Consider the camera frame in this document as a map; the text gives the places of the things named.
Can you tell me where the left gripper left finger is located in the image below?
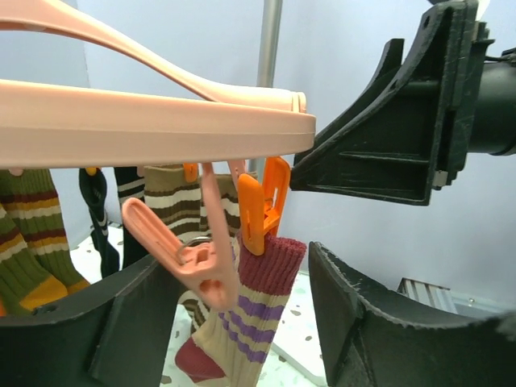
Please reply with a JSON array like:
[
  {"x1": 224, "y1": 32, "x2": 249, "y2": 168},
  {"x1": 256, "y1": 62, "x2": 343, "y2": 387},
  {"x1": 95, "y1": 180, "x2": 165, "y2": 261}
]
[{"x1": 1, "y1": 256, "x2": 181, "y2": 387}]

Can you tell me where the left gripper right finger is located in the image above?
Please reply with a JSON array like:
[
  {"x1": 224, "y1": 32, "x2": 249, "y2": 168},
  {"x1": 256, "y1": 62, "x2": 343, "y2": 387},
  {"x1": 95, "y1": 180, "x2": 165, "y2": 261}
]
[{"x1": 308, "y1": 242, "x2": 515, "y2": 386}]

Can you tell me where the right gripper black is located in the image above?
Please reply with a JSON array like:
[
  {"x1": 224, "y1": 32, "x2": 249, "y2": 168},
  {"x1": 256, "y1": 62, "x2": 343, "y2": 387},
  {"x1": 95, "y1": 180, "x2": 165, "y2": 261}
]
[{"x1": 290, "y1": 1, "x2": 515, "y2": 206}]

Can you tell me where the pink clip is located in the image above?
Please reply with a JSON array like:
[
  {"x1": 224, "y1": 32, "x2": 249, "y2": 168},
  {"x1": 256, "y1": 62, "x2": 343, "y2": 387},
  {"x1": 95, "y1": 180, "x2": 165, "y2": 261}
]
[{"x1": 122, "y1": 162, "x2": 239, "y2": 311}]

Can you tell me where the pink round clip hanger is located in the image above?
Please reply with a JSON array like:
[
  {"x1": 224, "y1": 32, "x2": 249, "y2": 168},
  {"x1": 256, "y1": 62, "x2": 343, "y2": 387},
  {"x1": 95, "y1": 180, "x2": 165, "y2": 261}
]
[{"x1": 1, "y1": 1, "x2": 315, "y2": 169}]

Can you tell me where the orange clip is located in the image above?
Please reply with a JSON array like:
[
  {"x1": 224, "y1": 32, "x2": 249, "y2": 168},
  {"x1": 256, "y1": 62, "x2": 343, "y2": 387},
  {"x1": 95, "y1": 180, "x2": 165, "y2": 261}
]
[{"x1": 237, "y1": 156, "x2": 291, "y2": 256}]

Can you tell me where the olive striped hanging sock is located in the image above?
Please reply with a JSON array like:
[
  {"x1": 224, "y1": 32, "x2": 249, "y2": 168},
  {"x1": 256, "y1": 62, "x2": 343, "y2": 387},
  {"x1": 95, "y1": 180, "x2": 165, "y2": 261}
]
[{"x1": 1, "y1": 169, "x2": 89, "y2": 316}]

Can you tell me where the navy white striped sock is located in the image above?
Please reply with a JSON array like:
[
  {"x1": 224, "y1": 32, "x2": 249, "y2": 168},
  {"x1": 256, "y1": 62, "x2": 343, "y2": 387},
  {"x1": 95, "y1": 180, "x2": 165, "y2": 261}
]
[{"x1": 78, "y1": 167, "x2": 148, "y2": 278}]

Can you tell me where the brown white striped sock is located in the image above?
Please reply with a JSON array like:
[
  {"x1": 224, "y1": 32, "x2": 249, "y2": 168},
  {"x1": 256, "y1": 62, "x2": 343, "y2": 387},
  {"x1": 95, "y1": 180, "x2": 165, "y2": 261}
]
[{"x1": 143, "y1": 163, "x2": 259, "y2": 331}]

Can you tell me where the white rack foot bracket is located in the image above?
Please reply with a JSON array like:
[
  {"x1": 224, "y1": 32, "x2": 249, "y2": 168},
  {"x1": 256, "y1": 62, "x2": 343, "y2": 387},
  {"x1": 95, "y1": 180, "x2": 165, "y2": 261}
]
[{"x1": 397, "y1": 277, "x2": 457, "y2": 314}]

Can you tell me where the metal clothes rail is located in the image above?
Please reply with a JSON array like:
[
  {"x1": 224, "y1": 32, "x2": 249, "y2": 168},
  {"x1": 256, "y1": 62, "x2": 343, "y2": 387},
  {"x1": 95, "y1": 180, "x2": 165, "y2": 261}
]
[{"x1": 246, "y1": 0, "x2": 282, "y2": 174}]

